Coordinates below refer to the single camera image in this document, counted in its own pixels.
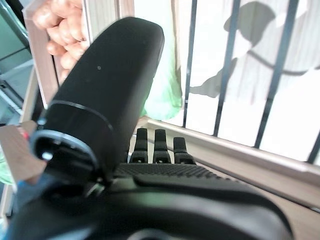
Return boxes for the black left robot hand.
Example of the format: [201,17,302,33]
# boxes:
[7,16,293,240]

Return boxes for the green white napa cabbage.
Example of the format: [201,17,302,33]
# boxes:
[143,42,185,121]

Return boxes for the brown potato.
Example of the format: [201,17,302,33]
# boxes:
[32,0,83,28]
[46,24,86,46]

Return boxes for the slatted wooden crate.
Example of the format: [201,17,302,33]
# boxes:
[22,0,88,111]
[82,0,320,240]

